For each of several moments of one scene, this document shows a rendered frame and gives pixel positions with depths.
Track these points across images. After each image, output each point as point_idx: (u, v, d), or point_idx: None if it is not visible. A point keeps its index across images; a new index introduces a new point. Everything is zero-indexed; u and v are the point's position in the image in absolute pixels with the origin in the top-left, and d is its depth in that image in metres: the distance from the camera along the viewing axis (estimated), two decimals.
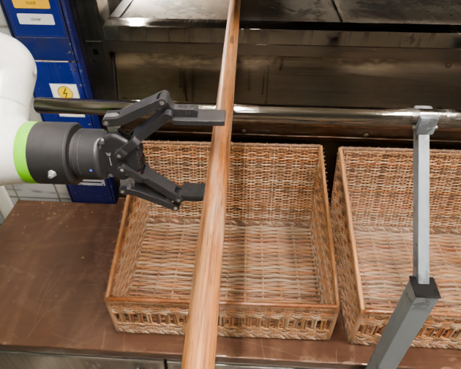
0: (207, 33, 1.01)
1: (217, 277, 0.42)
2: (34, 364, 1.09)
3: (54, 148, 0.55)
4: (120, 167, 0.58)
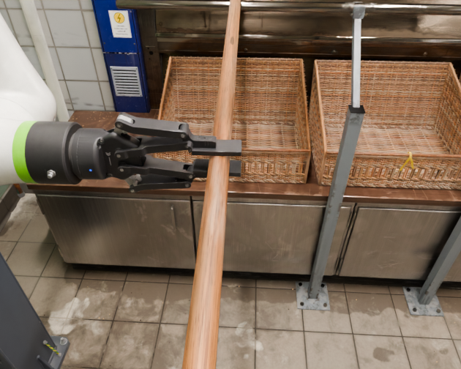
0: None
1: (218, 277, 0.42)
2: (97, 208, 1.55)
3: (53, 148, 0.55)
4: (118, 168, 0.58)
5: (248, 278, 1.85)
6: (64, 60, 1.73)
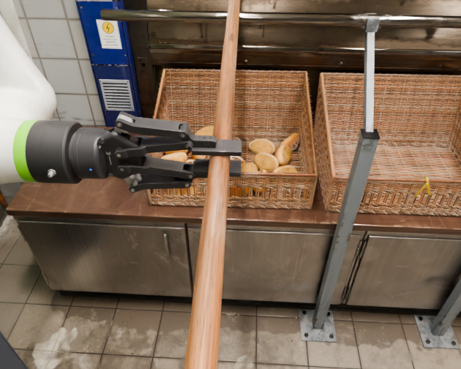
0: None
1: (219, 280, 0.42)
2: (84, 235, 1.42)
3: (54, 147, 0.55)
4: (118, 167, 0.58)
5: (248, 305, 1.73)
6: (49, 72, 1.61)
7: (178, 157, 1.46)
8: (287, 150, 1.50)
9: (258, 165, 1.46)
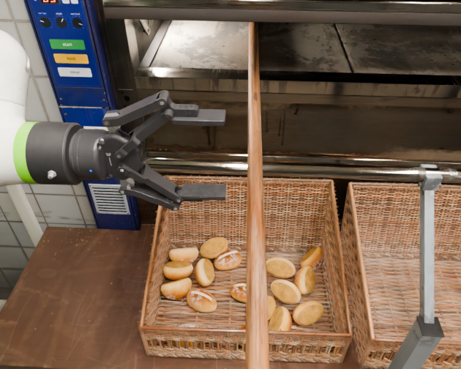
0: (230, 83, 1.11)
1: (266, 337, 0.52)
2: None
3: (54, 148, 0.55)
4: (120, 167, 0.58)
5: None
6: None
7: (181, 288, 1.23)
8: (310, 274, 1.27)
9: (276, 295, 1.23)
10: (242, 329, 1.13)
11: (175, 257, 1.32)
